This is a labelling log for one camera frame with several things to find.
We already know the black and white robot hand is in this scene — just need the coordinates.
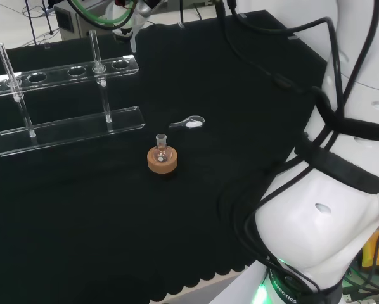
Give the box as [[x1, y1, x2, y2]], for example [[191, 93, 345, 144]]
[[106, 0, 160, 41]]

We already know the clear acrylic funnel stand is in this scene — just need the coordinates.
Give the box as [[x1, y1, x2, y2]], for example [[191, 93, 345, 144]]
[[0, 30, 146, 158]]

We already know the glass weighing funnel with powder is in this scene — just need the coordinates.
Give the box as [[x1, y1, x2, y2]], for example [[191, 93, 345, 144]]
[[169, 115, 206, 130]]

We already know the small glass round-bottom flask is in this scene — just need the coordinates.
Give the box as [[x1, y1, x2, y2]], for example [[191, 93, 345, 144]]
[[154, 133, 168, 165]]

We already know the grey equipment box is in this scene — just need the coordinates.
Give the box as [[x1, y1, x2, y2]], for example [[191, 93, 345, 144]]
[[53, 4, 115, 41]]

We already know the black tripod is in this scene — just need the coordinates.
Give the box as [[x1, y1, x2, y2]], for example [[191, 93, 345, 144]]
[[22, 0, 61, 47]]

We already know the black bench cloth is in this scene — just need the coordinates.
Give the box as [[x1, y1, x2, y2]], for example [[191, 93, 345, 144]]
[[0, 9, 328, 303]]

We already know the yellow stop button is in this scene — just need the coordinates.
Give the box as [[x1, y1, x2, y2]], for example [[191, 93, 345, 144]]
[[362, 226, 379, 270]]

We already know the green cable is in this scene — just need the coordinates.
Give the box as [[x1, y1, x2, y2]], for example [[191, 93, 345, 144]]
[[67, 0, 136, 27]]

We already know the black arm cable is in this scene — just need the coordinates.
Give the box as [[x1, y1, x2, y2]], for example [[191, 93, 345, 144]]
[[226, 0, 344, 115], [217, 0, 323, 94]]

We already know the cork ring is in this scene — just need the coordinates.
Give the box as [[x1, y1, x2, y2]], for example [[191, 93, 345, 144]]
[[146, 146, 179, 174]]

